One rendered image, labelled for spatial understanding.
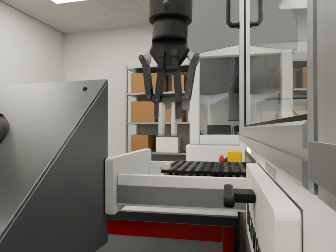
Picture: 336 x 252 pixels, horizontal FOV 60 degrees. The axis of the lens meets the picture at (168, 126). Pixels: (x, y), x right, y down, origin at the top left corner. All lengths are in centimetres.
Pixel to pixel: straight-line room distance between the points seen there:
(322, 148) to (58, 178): 38
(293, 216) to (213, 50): 134
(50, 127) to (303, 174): 41
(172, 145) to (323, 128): 436
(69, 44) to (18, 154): 559
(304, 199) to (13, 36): 500
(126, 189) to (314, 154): 45
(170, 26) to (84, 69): 519
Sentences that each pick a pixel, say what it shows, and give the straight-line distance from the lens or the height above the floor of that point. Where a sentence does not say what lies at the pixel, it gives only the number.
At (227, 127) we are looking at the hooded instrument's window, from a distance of 149.
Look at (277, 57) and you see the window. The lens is 43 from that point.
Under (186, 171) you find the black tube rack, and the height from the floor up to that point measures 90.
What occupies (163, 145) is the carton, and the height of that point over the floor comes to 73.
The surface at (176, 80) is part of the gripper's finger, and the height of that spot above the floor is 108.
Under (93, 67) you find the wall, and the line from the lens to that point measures 569.
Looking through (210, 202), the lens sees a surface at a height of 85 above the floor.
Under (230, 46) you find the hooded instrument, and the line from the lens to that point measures 153.
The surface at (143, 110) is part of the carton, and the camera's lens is 469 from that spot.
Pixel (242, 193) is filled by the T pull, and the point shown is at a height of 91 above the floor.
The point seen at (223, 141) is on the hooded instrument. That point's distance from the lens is 147.
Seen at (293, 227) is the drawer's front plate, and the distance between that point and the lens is 23.
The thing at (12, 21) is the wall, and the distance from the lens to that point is 516.
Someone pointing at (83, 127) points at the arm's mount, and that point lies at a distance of 52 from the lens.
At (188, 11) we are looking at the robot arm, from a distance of 63.
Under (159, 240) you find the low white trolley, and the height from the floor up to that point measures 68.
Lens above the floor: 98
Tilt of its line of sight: 1 degrees up
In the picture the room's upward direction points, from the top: straight up
